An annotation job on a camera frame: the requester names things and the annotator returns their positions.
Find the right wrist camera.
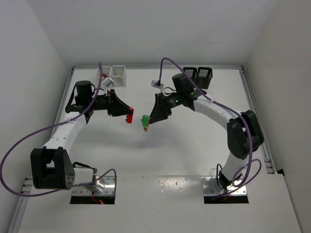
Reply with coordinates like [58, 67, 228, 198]
[151, 80, 163, 89]

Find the right white slotted container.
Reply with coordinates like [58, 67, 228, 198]
[110, 66, 127, 87]

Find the metal base plate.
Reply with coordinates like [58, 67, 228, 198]
[72, 176, 116, 197]
[201, 176, 247, 197]

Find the white slotted container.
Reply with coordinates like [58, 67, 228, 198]
[110, 66, 127, 87]
[96, 66, 111, 81]

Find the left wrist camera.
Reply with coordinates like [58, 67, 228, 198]
[101, 77, 114, 88]

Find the black slotted container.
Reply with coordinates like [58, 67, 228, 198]
[183, 67, 197, 79]
[196, 67, 213, 89]

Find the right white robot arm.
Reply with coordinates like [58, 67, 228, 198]
[142, 73, 264, 189]

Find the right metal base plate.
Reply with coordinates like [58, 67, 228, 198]
[201, 176, 247, 197]

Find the red lego brick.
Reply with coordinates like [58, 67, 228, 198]
[125, 113, 134, 124]

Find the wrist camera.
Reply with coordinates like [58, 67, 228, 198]
[151, 80, 163, 89]
[101, 77, 114, 88]

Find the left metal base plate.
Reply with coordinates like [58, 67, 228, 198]
[72, 176, 116, 197]

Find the left black slotted container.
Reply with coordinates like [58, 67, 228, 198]
[183, 67, 197, 79]

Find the left white slotted container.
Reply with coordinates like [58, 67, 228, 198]
[96, 66, 111, 81]

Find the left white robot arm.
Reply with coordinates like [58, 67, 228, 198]
[30, 81, 134, 190]

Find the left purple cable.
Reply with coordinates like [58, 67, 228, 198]
[0, 62, 117, 197]

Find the right black slotted container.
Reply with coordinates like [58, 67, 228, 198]
[196, 67, 213, 89]

